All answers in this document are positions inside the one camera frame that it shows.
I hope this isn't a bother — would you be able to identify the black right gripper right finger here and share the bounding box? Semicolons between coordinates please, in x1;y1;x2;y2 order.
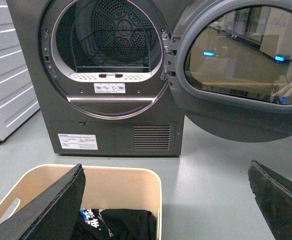
248;160;292;240

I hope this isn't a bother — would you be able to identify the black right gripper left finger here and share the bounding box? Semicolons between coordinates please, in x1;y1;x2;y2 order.
0;164;86;240

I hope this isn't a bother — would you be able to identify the cream plastic laundry hamper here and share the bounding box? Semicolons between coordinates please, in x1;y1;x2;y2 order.
0;164;162;240

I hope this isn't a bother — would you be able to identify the black printed t-shirt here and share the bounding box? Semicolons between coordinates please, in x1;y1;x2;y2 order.
71;208;157;240

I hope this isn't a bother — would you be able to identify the white appliance side panel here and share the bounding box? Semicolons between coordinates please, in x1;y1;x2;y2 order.
0;0;40;143

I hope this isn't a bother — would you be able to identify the round grey dryer door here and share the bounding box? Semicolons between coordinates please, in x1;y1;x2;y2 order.
165;0;292;143

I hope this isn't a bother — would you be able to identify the dark grey tumble dryer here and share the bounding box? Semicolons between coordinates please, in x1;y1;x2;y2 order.
7;0;190;157

